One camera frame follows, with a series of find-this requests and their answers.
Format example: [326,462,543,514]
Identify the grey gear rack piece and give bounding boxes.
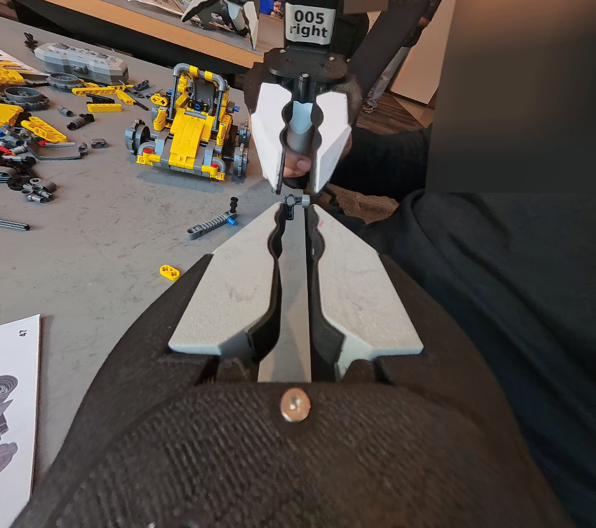
[187,211,239,241]

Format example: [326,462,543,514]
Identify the person's right hand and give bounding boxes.
[282,151,312,179]

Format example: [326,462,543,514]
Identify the grey battery box piece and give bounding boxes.
[34,42,129,83]

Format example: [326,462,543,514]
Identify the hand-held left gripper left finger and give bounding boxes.
[168,202,285,363]

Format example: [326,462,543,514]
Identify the parts list leaflet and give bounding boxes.
[0,49,47,75]

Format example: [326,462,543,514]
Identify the small black connector assembly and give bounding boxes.
[282,194,312,219]

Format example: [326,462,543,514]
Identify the building instruction booklet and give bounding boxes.
[0,315,42,498]

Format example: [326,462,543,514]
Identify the person's right forearm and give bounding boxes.
[326,125,431,203]

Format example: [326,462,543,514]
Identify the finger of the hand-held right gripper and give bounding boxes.
[308,92,353,195]
[250,81,293,195]

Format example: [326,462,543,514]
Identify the black strap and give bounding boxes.
[347,0,431,93]

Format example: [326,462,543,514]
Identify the person's black clothing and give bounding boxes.
[359,188,596,528]

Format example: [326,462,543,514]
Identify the pile of building pieces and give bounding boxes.
[0,32,151,205]

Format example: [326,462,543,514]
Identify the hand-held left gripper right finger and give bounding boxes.
[305,204,424,382]

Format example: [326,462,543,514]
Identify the yellow toy vehicle model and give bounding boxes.
[125,63,252,181]

